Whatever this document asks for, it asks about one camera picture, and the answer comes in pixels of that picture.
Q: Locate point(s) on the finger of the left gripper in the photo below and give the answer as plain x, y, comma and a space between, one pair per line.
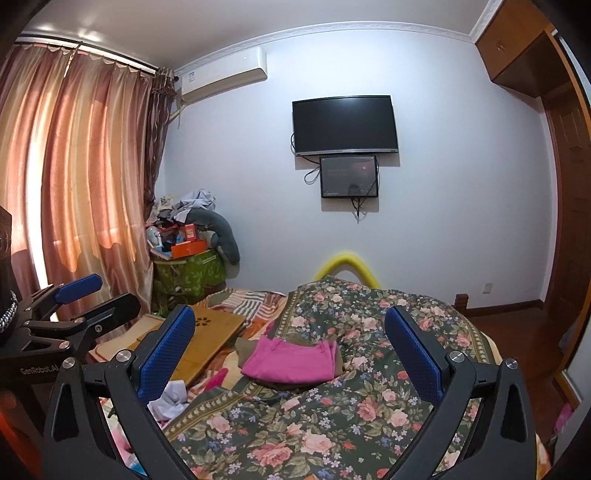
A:
106, 317
78, 289

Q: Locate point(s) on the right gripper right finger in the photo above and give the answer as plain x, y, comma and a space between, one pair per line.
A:
501, 443

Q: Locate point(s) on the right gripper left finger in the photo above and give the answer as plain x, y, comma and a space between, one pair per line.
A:
77, 442

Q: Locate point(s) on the orange yellow blanket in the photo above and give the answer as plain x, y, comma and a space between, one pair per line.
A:
543, 464

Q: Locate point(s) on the pink slipper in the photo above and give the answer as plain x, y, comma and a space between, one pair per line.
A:
563, 417

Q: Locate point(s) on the green storage box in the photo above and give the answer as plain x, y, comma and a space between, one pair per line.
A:
185, 281

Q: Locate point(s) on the white crumpled cloth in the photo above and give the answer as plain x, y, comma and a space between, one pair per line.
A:
171, 403

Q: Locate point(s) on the floral green bedspread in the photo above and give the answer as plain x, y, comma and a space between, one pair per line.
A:
355, 426

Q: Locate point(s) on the orange box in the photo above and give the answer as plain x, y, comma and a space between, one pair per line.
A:
188, 248

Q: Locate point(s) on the wooden bedpost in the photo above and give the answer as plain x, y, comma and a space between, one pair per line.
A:
461, 302

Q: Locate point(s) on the grey plush pillow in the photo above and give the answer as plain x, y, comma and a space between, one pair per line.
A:
222, 238

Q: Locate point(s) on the pink striped curtain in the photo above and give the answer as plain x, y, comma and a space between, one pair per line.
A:
82, 139

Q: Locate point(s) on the striped blanket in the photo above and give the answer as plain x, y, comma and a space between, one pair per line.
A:
254, 306

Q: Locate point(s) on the olive green folded pants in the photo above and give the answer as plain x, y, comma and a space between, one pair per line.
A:
244, 350

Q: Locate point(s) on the wooden door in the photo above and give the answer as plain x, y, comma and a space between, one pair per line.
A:
570, 137

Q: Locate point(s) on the yellow bed footboard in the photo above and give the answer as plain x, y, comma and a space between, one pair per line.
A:
353, 262

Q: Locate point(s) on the white air conditioner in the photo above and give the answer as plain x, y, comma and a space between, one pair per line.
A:
221, 75

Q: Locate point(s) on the wooden wardrobe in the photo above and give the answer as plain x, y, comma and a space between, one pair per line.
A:
518, 53

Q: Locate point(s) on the wall socket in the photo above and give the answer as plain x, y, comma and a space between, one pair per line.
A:
486, 288

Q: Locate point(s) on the small wall monitor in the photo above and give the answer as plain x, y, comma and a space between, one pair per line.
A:
349, 177

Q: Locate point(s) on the wall television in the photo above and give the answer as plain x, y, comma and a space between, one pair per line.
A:
347, 124

